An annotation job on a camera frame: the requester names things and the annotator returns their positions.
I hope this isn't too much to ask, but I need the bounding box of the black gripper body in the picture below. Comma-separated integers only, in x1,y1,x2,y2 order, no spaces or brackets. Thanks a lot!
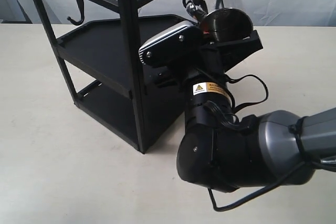
154,30,263,90

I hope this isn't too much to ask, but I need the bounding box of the shiny stainless steel mug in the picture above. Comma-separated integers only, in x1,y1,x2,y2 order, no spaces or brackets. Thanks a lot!
186,0,254,42

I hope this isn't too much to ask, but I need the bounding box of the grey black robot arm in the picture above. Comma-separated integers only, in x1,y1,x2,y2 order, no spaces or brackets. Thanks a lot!
145,21,335,193

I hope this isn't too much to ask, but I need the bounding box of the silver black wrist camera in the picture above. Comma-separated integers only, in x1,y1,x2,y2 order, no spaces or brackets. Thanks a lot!
138,20,203,68

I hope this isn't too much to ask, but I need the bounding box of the black metal shelf rack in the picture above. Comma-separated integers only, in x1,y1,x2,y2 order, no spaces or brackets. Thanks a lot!
33,0,184,153

